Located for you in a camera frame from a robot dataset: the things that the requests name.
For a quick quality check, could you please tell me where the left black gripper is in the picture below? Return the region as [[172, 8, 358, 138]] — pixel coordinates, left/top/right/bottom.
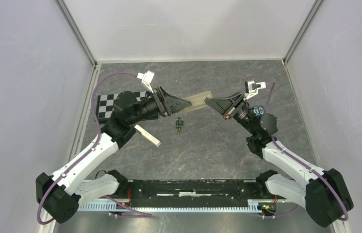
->
[[129, 85, 192, 125]]

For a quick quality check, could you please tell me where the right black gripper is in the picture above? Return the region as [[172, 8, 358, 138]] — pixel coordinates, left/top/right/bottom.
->
[[204, 92, 257, 135]]

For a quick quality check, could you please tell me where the beige remote control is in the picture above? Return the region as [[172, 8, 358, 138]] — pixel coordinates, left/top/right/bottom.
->
[[178, 91, 213, 114]]

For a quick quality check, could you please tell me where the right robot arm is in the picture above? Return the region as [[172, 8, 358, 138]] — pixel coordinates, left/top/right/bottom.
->
[[205, 93, 354, 227]]

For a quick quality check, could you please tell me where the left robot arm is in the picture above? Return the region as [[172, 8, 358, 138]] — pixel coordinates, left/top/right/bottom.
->
[[35, 86, 192, 225]]

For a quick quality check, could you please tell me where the blue owl toy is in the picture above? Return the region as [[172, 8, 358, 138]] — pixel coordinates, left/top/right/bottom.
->
[[252, 106, 265, 117]]

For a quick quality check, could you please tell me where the white rectangular block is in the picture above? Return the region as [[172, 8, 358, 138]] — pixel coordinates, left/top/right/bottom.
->
[[134, 125, 161, 147]]

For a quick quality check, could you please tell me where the black white checkerboard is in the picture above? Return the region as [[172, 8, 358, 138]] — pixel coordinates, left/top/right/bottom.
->
[[96, 91, 159, 125]]

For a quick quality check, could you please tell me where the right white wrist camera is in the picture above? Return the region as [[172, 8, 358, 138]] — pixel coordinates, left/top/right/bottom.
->
[[245, 81, 266, 100]]

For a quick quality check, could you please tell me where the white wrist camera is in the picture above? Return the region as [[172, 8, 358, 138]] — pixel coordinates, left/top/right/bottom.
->
[[137, 70, 155, 93], [245, 81, 266, 100]]

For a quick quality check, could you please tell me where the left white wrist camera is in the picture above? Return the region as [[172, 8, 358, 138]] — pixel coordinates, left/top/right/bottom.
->
[[137, 70, 155, 93]]

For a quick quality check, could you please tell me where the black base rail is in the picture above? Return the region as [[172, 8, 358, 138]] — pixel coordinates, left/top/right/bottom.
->
[[110, 179, 277, 208]]

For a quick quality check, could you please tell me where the white slotted cable duct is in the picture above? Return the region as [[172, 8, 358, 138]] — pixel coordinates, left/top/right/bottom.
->
[[78, 199, 276, 214]]

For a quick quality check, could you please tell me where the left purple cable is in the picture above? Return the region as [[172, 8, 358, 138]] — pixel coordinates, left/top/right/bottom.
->
[[37, 72, 140, 225]]

